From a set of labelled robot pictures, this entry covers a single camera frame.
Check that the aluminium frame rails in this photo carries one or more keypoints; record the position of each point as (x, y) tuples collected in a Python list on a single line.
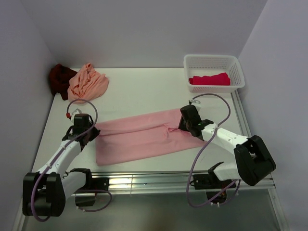
[(158, 182)]

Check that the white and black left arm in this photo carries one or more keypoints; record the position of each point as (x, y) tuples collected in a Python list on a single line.
[(45, 191)]

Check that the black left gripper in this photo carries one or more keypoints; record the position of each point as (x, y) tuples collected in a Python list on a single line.
[(96, 132)]

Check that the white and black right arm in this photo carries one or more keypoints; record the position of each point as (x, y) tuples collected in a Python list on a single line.
[(253, 161)]

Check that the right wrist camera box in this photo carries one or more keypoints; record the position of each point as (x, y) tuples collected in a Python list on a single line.
[(195, 103)]

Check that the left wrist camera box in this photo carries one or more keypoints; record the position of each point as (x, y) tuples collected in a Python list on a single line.
[(71, 115)]

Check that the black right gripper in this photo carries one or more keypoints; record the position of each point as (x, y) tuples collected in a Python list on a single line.
[(181, 125)]

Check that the light pink t-shirt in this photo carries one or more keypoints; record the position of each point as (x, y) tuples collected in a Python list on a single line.
[(142, 136)]

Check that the white plastic basket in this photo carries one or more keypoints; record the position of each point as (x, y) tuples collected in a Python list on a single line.
[(209, 65)]

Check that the red rolled t-shirt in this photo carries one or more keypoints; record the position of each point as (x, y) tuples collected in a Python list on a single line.
[(221, 79)]

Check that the peach orange t-shirt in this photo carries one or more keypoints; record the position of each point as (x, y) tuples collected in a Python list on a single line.
[(87, 84)]

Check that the dark maroon t-shirt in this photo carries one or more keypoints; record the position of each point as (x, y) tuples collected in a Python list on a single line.
[(59, 78)]

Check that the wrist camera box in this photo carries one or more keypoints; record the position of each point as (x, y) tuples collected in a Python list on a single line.
[(71, 115), (195, 103)]

